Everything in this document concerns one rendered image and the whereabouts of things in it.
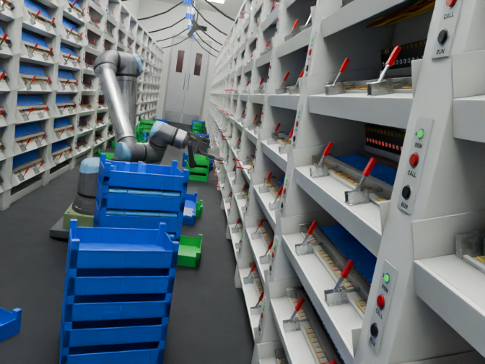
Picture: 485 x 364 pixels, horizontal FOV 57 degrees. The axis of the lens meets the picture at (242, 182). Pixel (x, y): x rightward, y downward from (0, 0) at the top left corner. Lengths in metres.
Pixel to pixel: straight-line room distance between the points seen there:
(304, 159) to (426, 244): 0.70
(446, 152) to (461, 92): 0.07
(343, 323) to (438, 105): 0.42
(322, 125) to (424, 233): 0.71
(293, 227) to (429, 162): 0.74
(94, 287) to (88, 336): 0.15
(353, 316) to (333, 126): 0.58
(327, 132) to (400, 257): 0.68
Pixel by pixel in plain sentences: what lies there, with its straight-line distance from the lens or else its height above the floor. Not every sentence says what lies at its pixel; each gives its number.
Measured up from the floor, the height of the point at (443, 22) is 0.98.
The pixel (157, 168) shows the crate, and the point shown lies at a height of 0.52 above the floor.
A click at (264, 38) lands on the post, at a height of 1.20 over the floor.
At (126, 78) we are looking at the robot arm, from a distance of 2.50.
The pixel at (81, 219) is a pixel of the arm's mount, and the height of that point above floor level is 0.12.
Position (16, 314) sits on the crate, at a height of 0.07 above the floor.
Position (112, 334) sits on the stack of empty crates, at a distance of 1.43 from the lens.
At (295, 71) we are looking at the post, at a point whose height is 0.99.
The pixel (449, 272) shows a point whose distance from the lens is 0.56.
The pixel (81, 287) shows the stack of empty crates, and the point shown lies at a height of 0.27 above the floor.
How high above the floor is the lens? 0.84
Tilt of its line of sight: 10 degrees down
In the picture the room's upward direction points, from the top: 9 degrees clockwise
